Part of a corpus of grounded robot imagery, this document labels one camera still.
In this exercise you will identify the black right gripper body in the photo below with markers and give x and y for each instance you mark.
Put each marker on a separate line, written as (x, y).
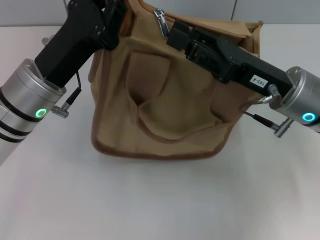
(245, 67)

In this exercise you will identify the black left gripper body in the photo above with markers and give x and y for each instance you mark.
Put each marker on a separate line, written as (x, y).
(72, 42)

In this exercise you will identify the khaki canvas food bag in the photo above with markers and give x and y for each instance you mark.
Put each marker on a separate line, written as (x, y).
(175, 112)

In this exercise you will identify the silver metal zipper slider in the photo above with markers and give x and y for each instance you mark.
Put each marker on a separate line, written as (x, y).
(162, 23)

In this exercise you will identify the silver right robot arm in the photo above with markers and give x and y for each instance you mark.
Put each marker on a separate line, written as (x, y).
(302, 100)

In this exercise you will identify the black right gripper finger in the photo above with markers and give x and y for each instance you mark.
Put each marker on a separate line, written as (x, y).
(178, 40)
(183, 27)

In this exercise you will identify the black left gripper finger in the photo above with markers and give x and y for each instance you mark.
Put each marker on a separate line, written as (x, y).
(108, 40)
(115, 11)

